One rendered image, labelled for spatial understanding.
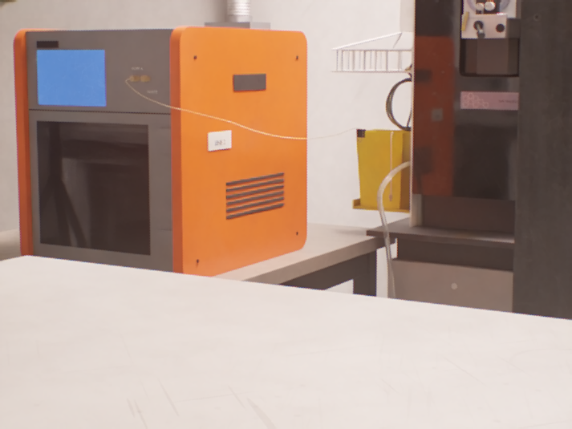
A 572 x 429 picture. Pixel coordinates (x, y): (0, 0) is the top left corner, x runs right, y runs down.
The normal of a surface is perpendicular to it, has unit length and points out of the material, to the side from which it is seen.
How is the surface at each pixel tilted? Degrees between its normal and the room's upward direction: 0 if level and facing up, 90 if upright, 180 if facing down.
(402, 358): 0
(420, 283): 90
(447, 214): 90
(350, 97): 90
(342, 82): 90
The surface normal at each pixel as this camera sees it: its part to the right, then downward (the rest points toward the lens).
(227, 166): 0.86, 0.07
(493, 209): -0.50, 0.12
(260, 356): 0.00, -0.99
